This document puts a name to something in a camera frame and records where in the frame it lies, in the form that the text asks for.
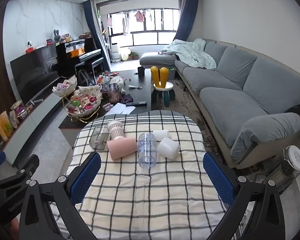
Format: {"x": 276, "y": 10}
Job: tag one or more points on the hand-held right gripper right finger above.
{"x": 218, "y": 177}

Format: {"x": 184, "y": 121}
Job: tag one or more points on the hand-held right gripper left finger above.
{"x": 85, "y": 177}

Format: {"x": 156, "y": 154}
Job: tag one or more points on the clear square glass cup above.
{"x": 98, "y": 140}

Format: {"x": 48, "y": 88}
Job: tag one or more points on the pink cup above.
{"x": 121, "y": 148}

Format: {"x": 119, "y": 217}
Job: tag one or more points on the patterned paper cup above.
{"x": 116, "y": 130}

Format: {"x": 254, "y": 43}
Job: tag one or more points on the large white cup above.
{"x": 168, "y": 148}

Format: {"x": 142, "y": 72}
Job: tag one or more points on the clear printed plastic cup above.
{"x": 147, "y": 152}

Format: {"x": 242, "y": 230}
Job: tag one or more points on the small white cup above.
{"x": 161, "y": 134}

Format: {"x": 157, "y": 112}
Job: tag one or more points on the black cup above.
{"x": 141, "y": 72}

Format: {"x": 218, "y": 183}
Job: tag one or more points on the yellow snack bags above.
{"x": 4, "y": 126}

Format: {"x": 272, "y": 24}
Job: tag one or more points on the grey television cabinet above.
{"x": 32, "y": 120}

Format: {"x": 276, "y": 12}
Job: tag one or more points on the black white checked cloth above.
{"x": 145, "y": 192}

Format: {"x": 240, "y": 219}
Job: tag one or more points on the white round heater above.
{"x": 287, "y": 165}

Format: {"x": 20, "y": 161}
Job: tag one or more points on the patterned floor rug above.
{"x": 190, "y": 110}

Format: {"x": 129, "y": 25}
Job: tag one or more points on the tiered white snack bowl stand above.
{"x": 83, "y": 102}

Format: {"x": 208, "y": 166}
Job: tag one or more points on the white paper sheets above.
{"x": 123, "y": 108}

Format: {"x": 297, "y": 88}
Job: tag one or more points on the grey sofa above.
{"x": 240, "y": 97}

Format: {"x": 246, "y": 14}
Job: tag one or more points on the clear snack jar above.
{"x": 113, "y": 93}

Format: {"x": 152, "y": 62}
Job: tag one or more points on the black remote control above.
{"x": 136, "y": 103}

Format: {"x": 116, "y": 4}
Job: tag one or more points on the flat screen television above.
{"x": 32, "y": 72}

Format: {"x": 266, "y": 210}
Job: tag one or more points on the white plush toy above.
{"x": 118, "y": 83}

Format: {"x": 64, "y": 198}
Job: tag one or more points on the black item on sofa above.
{"x": 295, "y": 110}

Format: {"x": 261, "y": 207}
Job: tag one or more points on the black coffee table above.
{"x": 137, "y": 90}

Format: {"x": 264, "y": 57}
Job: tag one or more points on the yellow white child stool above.
{"x": 162, "y": 87}

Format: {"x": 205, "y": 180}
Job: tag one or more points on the black piano bench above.
{"x": 90, "y": 66}

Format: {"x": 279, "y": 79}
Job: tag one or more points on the black upright piano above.
{"x": 75, "y": 52}

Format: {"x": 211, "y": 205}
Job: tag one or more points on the light blue blanket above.
{"x": 192, "y": 53}

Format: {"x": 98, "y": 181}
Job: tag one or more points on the white air purifier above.
{"x": 115, "y": 52}

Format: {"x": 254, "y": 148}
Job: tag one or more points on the potted green plant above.
{"x": 133, "y": 55}

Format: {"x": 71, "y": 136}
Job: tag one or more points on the grey bunny plush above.
{"x": 57, "y": 35}

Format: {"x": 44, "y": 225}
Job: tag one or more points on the blue curtain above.
{"x": 93, "y": 30}
{"x": 186, "y": 17}

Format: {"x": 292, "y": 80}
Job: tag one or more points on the white hanging garment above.
{"x": 125, "y": 26}

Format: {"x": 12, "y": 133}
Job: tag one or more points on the pink hanging garment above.
{"x": 139, "y": 17}

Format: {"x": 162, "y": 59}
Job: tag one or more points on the white camera on red box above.
{"x": 29, "y": 47}

